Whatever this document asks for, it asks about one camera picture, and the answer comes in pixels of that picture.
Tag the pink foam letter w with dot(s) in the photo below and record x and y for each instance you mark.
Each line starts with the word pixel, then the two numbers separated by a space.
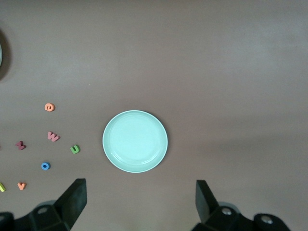
pixel 53 137

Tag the brown table cover sheet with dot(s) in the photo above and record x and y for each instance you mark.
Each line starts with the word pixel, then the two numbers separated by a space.
pixel 192 72

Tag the blue foam letter o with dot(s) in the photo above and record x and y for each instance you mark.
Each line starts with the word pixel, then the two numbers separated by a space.
pixel 42 166

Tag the yellow foam letter k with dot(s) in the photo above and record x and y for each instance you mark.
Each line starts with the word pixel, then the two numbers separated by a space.
pixel 2 187

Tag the beige plate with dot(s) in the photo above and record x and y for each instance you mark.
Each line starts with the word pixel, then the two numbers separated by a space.
pixel 0 56

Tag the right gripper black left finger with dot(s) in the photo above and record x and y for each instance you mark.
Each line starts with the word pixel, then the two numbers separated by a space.
pixel 72 204

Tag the orange foam letter v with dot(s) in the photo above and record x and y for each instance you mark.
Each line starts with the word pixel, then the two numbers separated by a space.
pixel 21 186

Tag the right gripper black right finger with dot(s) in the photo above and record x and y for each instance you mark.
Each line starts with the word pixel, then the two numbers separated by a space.
pixel 205 204

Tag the orange foam letter e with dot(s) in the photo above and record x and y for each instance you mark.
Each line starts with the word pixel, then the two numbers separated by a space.
pixel 47 107

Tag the green plate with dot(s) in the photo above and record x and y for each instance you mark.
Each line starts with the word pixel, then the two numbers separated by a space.
pixel 134 142

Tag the green foam letter u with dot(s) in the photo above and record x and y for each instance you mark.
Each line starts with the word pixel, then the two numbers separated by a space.
pixel 73 150

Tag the dark red foam letter z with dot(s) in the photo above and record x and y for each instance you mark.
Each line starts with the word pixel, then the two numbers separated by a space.
pixel 20 145

